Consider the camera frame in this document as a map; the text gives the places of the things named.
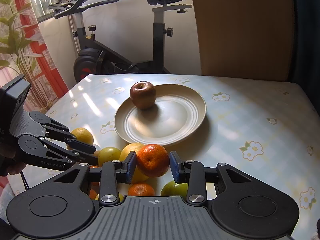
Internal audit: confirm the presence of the yellow lemon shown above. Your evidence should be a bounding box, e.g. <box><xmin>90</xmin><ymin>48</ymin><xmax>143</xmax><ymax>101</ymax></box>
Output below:
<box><xmin>71</xmin><ymin>127</ymin><xmax>94</xmax><ymax>145</ymax></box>

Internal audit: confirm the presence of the yellow-green citrus fruit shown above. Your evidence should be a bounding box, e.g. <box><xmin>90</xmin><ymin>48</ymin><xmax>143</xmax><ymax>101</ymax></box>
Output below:
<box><xmin>98</xmin><ymin>147</ymin><xmax>121</xmax><ymax>167</ymax></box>

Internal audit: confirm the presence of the green apple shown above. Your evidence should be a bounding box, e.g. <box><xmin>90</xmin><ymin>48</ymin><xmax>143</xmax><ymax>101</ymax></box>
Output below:
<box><xmin>161</xmin><ymin>180</ymin><xmax>188</xmax><ymax>200</ymax></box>

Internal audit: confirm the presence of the small orange mandarin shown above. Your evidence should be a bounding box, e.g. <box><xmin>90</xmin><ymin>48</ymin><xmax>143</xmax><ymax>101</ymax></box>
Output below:
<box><xmin>128</xmin><ymin>183</ymin><xmax>155</xmax><ymax>196</ymax></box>

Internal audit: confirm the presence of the large yellow orange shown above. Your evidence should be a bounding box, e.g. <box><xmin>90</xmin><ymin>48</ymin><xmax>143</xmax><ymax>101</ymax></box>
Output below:
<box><xmin>119</xmin><ymin>142</ymin><xmax>150</xmax><ymax>184</ymax></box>

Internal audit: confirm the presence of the dark red apple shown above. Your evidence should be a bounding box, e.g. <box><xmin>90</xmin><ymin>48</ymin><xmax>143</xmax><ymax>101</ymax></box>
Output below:
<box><xmin>130</xmin><ymin>81</ymin><xmax>156</xmax><ymax>110</ymax></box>

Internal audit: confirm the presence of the person's hand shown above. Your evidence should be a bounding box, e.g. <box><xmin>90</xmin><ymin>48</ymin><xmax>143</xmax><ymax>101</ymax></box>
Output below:
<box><xmin>1</xmin><ymin>142</ymin><xmax>26</xmax><ymax>177</ymax></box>

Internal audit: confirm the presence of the red floral curtain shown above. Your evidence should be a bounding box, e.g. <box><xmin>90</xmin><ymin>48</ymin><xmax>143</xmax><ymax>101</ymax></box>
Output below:
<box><xmin>1</xmin><ymin>0</ymin><xmax>68</xmax><ymax>113</ymax></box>

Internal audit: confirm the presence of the black exercise bike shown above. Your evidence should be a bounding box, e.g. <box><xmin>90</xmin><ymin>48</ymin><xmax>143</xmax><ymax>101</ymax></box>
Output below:
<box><xmin>47</xmin><ymin>0</ymin><xmax>193</xmax><ymax>84</ymax></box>

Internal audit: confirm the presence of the floral plastic tablecloth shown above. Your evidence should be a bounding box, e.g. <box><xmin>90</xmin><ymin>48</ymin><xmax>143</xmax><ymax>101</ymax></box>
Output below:
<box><xmin>48</xmin><ymin>74</ymin><xmax>319</xmax><ymax>239</ymax></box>

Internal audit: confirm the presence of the cream ceramic plate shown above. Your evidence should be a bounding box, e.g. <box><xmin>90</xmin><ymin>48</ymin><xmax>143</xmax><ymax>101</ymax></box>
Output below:
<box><xmin>113</xmin><ymin>84</ymin><xmax>207</xmax><ymax>146</ymax></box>

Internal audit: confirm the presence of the wooden headboard panel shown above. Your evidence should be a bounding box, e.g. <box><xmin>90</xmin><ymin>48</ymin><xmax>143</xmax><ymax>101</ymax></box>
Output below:
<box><xmin>193</xmin><ymin>0</ymin><xmax>294</xmax><ymax>81</ymax></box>

